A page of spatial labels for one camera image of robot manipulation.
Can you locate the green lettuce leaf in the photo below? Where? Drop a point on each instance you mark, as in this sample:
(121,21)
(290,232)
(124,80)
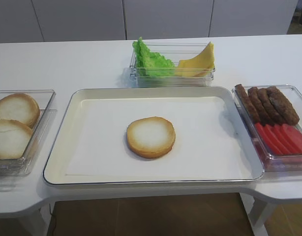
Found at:
(152,64)

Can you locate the clear lettuce cheese container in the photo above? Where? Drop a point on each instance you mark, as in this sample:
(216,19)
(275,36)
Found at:
(175,52)

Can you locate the flat yellow cheese slices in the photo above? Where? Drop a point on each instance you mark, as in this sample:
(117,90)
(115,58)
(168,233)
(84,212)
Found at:
(182,71)

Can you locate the upright yellow cheese slice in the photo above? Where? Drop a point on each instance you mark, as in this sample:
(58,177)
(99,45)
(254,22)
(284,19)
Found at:
(204,60)

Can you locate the bottom bun on tray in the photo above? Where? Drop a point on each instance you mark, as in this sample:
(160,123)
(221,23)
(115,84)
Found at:
(151,137)

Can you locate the white metal baking tray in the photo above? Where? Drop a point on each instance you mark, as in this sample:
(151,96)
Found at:
(212,143)

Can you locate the leftmost brown meat patty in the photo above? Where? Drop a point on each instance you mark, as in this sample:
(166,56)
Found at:
(247,103)

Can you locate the brown meat patty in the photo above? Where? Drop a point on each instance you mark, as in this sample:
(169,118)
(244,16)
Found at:
(282,105)
(263,115)
(271,111)
(247,103)

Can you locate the leftmost red tomato slice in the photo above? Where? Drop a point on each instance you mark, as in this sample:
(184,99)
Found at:
(265,138)

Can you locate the red tomato slice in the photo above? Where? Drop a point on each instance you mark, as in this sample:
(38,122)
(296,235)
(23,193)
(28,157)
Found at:
(270,129)
(293,135)
(285,137)
(265,138)

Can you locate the clear patty tomato container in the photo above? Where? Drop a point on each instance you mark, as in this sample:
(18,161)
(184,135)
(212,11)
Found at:
(271,162)

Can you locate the clear left bun container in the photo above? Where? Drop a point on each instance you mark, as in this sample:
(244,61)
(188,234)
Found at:
(23,165)

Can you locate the rear bun half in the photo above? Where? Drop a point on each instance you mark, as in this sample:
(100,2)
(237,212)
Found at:
(20,107)

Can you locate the bun half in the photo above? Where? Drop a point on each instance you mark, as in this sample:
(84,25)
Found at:
(14,138)
(20,107)

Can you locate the rightmost brown meat patty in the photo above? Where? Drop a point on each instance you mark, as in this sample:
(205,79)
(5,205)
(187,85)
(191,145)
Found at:
(282,105)

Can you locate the front bun half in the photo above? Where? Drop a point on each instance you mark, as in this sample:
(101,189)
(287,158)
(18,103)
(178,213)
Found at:
(14,138)

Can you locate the rightmost red tomato slice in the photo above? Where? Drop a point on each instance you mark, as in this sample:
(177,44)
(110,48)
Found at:
(293,135)

